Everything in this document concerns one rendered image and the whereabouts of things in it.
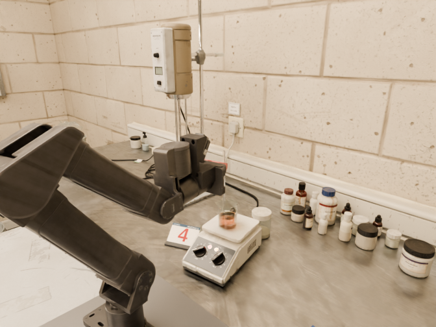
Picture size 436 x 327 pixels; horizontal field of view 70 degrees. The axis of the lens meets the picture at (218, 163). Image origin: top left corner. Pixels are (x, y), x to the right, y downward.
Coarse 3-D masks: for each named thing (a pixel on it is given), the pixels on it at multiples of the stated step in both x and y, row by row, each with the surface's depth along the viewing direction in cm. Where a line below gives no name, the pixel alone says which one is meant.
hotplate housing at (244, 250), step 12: (216, 240) 80; (228, 240) 80; (252, 240) 82; (240, 252) 77; (252, 252) 84; (192, 264) 77; (240, 264) 78; (204, 276) 76; (216, 276) 73; (228, 276) 74
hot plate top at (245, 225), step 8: (216, 216) 88; (240, 216) 88; (208, 224) 84; (216, 224) 84; (240, 224) 84; (248, 224) 84; (256, 224) 84; (216, 232) 80; (224, 232) 80; (232, 232) 80; (240, 232) 80; (248, 232) 80; (232, 240) 77; (240, 240) 77
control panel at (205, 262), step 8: (200, 240) 81; (208, 240) 80; (192, 248) 80; (208, 248) 79; (224, 248) 77; (192, 256) 78; (208, 256) 77; (224, 256) 76; (232, 256) 75; (200, 264) 76; (208, 264) 76; (224, 264) 74; (216, 272) 74
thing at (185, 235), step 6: (174, 228) 93; (180, 228) 92; (186, 228) 92; (174, 234) 92; (180, 234) 91; (186, 234) 91; (192, 234) 90; (180, 240) 90; (186, 240) 90; (192, 240) 89
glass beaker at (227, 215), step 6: (222, 204) 83; (228, 204) 83; (234, 204) 78; (222, 210) 79; (228, 210) 78; (234, 210) 79; (222, 216) 79; (228, 216) 79; (234, 216) 80; (222, 222) 80; (228, 222) 80; (234, 222) 80; (222, 228) 81; (228, 228) 80; (234, 228) 81
